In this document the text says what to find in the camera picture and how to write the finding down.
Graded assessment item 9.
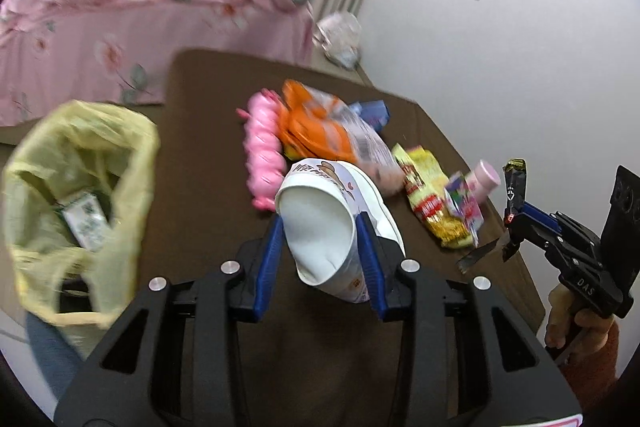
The white paper cup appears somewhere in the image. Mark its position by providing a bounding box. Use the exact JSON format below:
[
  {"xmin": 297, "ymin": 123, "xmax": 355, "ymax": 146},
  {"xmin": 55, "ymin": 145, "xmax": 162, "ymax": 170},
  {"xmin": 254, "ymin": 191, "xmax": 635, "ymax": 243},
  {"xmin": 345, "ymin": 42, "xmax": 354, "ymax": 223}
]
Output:
[{"xmin": 276, "ymin": 158, "xmax": 404, "ymax": 303}]

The yellow red noodle packet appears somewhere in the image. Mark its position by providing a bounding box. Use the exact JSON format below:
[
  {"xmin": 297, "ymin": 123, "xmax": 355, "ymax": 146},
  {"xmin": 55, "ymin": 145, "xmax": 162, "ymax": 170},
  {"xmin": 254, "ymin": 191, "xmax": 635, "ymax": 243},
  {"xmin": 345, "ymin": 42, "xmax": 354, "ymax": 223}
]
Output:
[{"xmin": 392, "ymin": 144, "xmax": 474, "ymax": 249}]

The blue small packet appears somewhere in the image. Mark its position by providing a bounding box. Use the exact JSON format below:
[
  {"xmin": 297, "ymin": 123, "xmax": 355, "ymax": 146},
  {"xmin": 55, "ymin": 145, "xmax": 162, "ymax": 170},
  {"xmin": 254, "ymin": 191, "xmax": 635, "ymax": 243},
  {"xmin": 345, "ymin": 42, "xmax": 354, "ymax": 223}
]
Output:
[{"xmin": 349, "ymin": 100, "xmax": 390, "ymax": 132}]

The colourful purple snack wrapper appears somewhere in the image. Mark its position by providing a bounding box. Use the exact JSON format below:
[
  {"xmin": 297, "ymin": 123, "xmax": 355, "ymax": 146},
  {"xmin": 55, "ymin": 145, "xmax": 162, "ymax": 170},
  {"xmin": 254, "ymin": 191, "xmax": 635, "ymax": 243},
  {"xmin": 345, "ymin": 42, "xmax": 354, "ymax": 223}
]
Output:
[{"xmin": 444, "ymin": 172, "xmax": 484, "ymax": 249}]

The right hand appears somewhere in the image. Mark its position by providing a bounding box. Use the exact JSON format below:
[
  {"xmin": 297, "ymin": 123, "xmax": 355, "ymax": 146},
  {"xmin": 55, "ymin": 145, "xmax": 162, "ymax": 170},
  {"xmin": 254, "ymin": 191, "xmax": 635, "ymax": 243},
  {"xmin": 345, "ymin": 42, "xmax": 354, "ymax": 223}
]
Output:
[{"xmin": 543, "ymin": 283, "xmax": 618, "ymax": 360}]

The orange snack bag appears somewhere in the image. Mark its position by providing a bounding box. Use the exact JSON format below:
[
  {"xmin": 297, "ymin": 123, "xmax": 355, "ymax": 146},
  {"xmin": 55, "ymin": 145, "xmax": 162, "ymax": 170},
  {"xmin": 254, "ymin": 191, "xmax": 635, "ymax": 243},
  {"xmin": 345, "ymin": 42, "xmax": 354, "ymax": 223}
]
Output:
[{"xmin": 278, "ymin": 79, "xmax": 405, "ymax": 196}]

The green white paper carton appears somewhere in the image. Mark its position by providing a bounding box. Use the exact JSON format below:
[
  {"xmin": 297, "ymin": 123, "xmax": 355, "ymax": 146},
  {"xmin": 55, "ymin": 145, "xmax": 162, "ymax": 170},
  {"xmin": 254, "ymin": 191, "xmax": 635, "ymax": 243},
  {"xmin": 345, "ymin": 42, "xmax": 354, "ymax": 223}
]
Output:
[{"xmin": 56, "ymin": 191, "xmax": 111, "ymax": 253}]

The clear plastic bag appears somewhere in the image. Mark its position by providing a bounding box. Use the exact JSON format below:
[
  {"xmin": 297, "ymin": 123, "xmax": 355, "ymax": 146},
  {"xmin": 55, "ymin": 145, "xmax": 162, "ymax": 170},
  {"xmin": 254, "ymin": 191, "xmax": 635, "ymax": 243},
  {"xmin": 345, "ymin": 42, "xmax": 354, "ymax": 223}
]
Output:
[{"xmin": 314, "ymin": 11, "xmax": 361, "ymax": 70}]

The pink floral bed sheet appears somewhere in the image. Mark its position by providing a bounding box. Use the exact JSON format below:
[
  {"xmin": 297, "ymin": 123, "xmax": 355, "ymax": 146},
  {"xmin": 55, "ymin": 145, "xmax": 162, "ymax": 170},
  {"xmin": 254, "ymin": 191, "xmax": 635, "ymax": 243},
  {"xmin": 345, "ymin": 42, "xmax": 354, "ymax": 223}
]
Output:
[{"xmin": 1, "ymin": 1, "xmax": 314, "ymax": 127}]

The pink lidded jar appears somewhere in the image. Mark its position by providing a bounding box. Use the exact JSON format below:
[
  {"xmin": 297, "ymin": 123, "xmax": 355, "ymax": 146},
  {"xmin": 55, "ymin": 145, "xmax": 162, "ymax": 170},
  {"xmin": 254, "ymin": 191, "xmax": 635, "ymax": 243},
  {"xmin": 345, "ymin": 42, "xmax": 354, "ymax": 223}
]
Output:
[{"xmin": 465, "ymin": 159, "xmax": 501, "ymax": 204}]

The yellow trash bag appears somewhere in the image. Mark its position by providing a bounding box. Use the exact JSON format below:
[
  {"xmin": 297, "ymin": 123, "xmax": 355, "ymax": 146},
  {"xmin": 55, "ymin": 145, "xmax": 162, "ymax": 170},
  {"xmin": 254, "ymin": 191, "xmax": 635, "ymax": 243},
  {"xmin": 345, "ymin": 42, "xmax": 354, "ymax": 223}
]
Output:
[{"xmin": 2, "ymin": 101, "xmax": 160, "ymax": 358}]

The pink plastic toy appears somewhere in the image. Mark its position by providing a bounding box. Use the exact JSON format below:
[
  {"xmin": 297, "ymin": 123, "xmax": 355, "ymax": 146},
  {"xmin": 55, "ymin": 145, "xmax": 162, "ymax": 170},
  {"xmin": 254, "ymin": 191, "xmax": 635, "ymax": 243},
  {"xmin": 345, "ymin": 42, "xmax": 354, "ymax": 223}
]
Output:
[{"xmin": 236, "ymin": 89, "xmax": 286, "ymax": 212}]

